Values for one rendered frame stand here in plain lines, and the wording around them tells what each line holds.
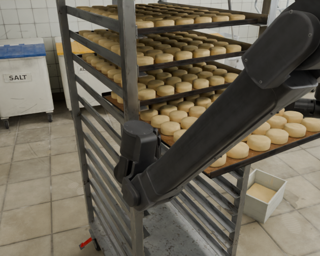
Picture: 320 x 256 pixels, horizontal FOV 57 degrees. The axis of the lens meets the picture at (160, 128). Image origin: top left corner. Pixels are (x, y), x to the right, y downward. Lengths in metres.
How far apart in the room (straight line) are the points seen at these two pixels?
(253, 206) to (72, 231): 1.10
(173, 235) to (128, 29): 1.18
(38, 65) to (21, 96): 0.35
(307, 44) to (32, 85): 2.94
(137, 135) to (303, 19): 0.35
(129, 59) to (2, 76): 2.46
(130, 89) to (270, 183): 1.60
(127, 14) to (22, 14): 2.98
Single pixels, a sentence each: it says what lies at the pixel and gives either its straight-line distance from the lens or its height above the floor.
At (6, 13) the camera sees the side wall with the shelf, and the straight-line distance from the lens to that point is 3.65.
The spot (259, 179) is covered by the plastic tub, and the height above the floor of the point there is 0.09.
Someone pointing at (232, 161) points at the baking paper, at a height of 1.00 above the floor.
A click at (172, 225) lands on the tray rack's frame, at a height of 0.15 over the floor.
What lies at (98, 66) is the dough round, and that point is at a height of 1.06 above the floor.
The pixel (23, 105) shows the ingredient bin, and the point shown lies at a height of 0.23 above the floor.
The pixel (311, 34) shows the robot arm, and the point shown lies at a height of 1.30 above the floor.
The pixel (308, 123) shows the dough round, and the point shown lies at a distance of 0.82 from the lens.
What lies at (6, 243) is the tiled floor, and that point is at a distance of 2.00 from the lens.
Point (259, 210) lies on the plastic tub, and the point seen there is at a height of 0.09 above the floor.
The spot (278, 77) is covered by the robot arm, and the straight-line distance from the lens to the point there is 0.29.
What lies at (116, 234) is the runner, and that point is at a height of 0.32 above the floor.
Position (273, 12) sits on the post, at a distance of 0.97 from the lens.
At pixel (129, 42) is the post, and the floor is 1.21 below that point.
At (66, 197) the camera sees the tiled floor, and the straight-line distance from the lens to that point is 2.18.
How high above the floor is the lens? 1.34
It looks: 27 degrees down
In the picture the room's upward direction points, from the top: straight up
